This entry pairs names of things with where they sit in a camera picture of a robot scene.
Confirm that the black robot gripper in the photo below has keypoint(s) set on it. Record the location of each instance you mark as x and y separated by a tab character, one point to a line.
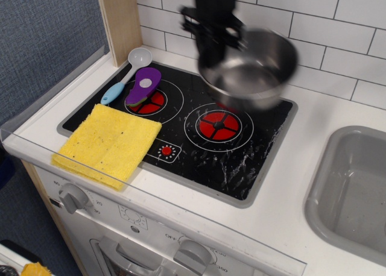
215	28

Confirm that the stainless steel pot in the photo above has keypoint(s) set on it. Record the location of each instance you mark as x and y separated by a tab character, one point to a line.
253	77

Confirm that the purple toy eggplant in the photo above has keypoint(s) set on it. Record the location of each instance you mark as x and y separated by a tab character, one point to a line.
147	80

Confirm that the black toy stovetop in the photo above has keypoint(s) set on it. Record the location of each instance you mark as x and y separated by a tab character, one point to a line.
221	153

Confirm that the yellow folded cloth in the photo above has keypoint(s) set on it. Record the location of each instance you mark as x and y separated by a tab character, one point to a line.
107	146

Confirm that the grey left oven knob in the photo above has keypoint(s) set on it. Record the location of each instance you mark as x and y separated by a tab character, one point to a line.
72	197

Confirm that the grey oven knob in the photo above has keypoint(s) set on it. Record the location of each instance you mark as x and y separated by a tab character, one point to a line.
193	256
72	197

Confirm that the grey toy sink basin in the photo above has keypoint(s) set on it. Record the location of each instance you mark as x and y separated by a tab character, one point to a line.
345	206

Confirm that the grey right oven knob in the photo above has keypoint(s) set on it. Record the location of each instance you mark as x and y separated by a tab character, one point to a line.
193	256

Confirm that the white toy oven front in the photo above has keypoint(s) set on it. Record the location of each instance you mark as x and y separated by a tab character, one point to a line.
111	239

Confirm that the yellow object bottom left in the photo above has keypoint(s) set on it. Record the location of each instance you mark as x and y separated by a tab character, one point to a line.
35	269

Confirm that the spoon with blue handle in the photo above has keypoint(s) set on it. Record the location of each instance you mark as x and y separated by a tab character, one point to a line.
138	58

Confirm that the wooden vertical post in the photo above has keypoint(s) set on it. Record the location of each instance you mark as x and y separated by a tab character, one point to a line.
122	26

